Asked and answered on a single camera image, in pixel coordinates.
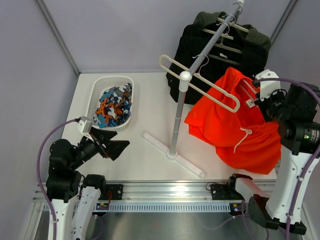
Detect grey clothes rack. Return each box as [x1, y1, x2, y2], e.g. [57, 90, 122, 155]
[143, 0, 245, 178]

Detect white slotted cable duct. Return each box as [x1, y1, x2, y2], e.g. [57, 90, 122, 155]
[92, 202, 231, 213]

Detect hanger of green shorts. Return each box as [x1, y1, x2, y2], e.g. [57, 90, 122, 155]
[217, 14, 250, 33]

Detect black shorts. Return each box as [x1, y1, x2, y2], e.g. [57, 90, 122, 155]
[166, 23, 268, 106]

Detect dark green shorts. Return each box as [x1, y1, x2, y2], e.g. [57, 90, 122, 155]
[193, 11, 271, 62]

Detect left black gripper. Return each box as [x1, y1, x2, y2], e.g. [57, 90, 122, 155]
[69, 126, 130, 170]

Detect white perforated basket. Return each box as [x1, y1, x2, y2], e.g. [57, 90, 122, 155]
[86, 75, 134, 132]

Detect cream hanger of patterned shorts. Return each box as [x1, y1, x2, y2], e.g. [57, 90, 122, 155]
[158, 54, 241, 113]

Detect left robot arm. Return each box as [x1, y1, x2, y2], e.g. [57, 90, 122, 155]
[45, 127, 130, 240]

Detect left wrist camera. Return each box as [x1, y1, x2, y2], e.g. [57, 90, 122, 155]
[76, 116, 93, 140]

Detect patterned blue orange shorts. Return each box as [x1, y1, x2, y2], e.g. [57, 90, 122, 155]
[93, 82, 133, 129]

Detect hanger of black shorts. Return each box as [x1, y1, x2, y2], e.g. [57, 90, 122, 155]
[207, 33, 243, 66]

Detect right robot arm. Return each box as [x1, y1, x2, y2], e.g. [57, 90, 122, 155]
[210, 82, 320, 238]

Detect aluminium mounting rail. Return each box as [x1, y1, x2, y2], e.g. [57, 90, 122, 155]
[32, 179, 273, 203]

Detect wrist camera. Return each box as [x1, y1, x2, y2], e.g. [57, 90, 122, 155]
[254, 69, 281, 101]
[76, 116, 93, 140]

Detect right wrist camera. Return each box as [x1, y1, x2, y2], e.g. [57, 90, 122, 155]
[254, 69, 281, 101]

